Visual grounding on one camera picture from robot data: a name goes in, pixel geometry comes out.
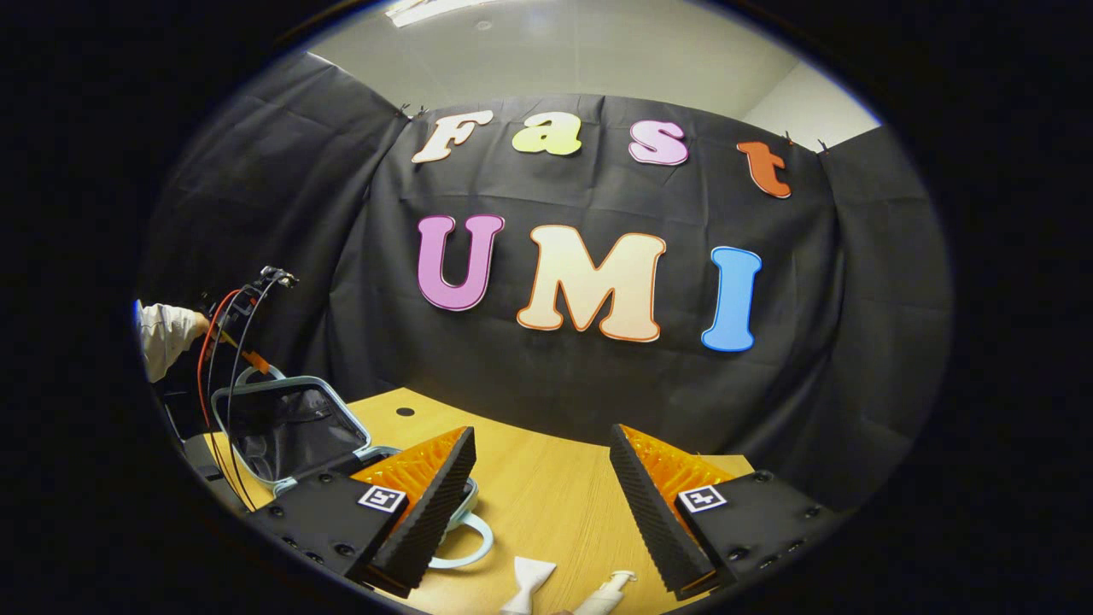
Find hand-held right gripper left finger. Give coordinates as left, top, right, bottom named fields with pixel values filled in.
left=245, top=425, right=477, bottom=600

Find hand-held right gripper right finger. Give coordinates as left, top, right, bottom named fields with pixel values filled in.
left=608, top=423, right=855, bottom=601

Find light blue suitcase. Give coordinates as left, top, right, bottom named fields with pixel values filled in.
left=209, top=363, right=496, bottom=571

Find white pump bottle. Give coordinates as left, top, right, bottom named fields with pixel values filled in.
left=570, top=570, right=639, bottom=615

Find white squeeze tube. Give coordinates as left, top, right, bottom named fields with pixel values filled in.
left=500, top=557, right=558, bottom=615

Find black backdrop cloth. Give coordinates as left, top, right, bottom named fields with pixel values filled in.
left=141, top=51, right=953, bottom=513

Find ceiling light panel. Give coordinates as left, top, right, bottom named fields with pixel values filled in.
left=384, top=0, right=496, bottom=28

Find red cable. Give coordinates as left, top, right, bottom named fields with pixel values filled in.
left=196, top=289, right=257, bottom=428

